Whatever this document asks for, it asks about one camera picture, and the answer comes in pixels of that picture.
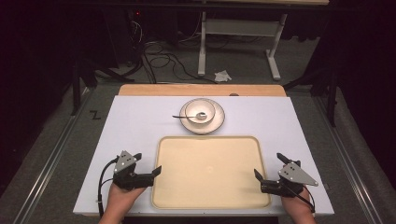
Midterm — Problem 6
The metal floor rail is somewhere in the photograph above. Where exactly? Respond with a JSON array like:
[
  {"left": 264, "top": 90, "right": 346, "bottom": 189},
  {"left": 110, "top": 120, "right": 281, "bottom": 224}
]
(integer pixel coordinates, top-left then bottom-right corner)
[
  {"left": 313, "top": 96, "right": 385, "bottom": 224},
  {"left": 12, "top": 89, "right": 95, "bottom": 224}
]

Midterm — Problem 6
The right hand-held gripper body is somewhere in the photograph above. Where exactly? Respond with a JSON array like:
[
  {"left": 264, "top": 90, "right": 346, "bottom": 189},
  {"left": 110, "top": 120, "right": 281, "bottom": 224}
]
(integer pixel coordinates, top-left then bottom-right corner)
[{"left": 260, "top": 161, "right": 319, "bottom": 199}]

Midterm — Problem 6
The white metal desk frame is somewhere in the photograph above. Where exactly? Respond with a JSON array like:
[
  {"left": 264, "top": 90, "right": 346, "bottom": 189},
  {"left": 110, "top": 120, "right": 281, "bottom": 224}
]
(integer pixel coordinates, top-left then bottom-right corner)
[{"left": 197, "top": 11, "right": 289, "bottom": 81}]

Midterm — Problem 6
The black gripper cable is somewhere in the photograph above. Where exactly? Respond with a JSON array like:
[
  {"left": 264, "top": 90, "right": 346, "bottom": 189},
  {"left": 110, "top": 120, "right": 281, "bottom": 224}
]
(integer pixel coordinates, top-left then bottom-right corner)
[
  {"left": 289, "top": 182, "right": 317, "bottom": 215},
  {"left": 97, "top": 158, "right": 120, "bottom": 217}
]

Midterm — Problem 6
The white plate with dark rim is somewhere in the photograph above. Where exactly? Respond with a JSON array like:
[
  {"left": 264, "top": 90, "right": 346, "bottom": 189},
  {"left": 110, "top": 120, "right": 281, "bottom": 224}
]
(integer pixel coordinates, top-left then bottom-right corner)
[{"left": 178, "top": 97, "right": 226, "bottom": 135}]

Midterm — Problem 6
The metal spoon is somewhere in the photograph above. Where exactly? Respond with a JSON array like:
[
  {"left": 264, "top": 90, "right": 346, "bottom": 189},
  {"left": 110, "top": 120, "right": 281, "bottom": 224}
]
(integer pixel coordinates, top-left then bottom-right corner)
[{"left": 172, "top": 111, "right": 207, "bottom": 121}]

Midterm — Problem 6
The person's left hand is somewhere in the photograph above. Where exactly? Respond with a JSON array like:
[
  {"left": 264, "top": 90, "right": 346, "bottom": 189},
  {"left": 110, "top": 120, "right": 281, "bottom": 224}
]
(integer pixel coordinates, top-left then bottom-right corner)
[{"left": 104, "top": 183, "right": 148, "bottom": 219}]

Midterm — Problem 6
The white bowl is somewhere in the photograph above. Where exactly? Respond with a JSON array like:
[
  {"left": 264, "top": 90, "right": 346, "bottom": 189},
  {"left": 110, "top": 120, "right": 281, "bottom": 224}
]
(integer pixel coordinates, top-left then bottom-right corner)
[{"left": 184, "top": 98, "right": 217, "bottom": 125}]

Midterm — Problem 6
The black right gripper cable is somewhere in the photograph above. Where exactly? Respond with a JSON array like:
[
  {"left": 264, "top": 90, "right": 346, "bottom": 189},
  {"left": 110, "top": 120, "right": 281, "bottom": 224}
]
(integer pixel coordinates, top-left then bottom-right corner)
[{"left": 289, "top": 182, "right": 317, "bottom": 215}]

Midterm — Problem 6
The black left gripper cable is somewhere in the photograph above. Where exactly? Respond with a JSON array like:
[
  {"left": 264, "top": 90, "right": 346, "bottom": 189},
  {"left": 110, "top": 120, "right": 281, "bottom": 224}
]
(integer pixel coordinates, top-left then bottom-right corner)
[{"left": 97, "top": 158, "right": 120, "bottom": 217}]

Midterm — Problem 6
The person's right hand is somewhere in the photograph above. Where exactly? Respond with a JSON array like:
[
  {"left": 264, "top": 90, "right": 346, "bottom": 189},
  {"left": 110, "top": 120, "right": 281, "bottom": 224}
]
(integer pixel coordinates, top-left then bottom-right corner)
[{"left": 281, "top": 189, "right": 315, "bottom": 216}]

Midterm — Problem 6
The white table cover board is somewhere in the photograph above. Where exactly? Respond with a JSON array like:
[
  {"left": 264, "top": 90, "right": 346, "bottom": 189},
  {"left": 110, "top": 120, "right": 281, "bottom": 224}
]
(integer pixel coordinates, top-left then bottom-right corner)
[{"left": 73, "top": 95, "right": 335, "bottom": 217}]

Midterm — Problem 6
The black metal stand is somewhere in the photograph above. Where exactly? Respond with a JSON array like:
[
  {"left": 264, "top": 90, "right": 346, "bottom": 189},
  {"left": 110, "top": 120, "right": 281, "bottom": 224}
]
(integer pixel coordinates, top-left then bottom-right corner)
[
  {"left": 282, "top": 70, "right": 340, "bottom": 128},
  {"left": 70, "top": 57, "right": 98, "bottom": 117}
]

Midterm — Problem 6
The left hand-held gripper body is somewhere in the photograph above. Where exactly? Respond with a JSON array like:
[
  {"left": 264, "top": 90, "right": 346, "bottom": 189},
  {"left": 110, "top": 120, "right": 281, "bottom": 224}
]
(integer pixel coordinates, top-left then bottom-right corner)
[{"left": 112, "top": 149, "right": 155, "bottom": 191}]

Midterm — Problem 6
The tangle of black floor cables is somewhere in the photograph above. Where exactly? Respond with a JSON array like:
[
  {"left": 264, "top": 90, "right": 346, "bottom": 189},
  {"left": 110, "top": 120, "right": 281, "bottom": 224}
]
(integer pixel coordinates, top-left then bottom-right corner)
[{"left": 130, "top": 18, "right": 219, "bottom": 85}]

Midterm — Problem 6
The beige plastic tray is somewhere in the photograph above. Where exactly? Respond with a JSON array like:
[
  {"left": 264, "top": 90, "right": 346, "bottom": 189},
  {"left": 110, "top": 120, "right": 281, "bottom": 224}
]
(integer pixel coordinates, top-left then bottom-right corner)
[{"left": 150, "top": 135, "right": 272, "bottom": 210}]

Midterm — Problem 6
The wooden table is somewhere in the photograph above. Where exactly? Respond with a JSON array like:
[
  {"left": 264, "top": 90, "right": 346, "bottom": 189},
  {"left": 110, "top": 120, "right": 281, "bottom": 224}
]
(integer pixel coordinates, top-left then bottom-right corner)
[{"left": 118, "top": 83, "right": 288, "bottom": 97}]

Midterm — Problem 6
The crumpled white paper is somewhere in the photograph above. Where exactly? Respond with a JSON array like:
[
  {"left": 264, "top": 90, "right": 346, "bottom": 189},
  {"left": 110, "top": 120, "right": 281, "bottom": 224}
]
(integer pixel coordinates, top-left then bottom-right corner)
[{"left": 214, "top": 70, "right": 233, "bottom": 83}]

